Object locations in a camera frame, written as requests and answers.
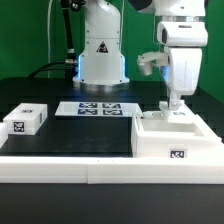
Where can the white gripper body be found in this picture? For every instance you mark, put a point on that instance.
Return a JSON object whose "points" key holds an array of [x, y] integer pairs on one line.
{"points": [[182, 42]]}

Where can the white cabinet body box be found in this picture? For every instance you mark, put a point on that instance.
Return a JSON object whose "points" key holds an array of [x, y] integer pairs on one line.
{"points": [[157, 138]]}

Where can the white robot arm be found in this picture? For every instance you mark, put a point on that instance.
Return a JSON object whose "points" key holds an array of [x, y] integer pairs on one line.
{"points": [[101, 64]]}

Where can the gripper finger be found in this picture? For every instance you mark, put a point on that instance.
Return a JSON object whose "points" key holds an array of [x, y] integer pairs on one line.
{"points": [[174, 102]]}

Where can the white cabinet door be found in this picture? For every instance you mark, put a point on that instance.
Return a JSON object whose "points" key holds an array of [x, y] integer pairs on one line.
{"points": [[156, 115], [182, 115]]}

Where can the white marker base sheet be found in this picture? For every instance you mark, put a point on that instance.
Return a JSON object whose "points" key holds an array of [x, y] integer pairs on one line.
{"points": [[98, 109]]}

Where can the white cabinet top block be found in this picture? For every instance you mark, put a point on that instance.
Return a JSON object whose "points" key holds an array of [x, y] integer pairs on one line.
{"points": [[26, 118]]}

